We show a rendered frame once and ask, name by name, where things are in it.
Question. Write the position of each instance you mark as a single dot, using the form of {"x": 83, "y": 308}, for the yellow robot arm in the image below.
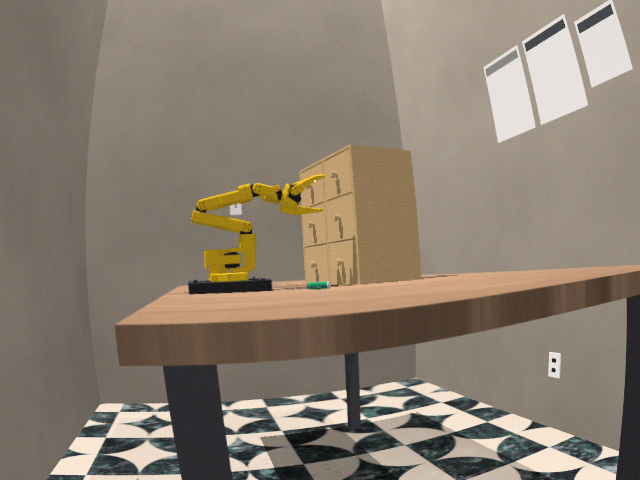
{"x": 219, "y": 260}

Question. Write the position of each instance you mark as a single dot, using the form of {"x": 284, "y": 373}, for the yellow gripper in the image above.
{"x": 291, "y": 197}

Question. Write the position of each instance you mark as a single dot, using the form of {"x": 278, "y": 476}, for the tan wooden chest of drawers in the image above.
{"x": 386, "y": 224}

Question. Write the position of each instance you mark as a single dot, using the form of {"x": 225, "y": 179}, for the green aa battery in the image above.
{"x": 319, "y": 285}

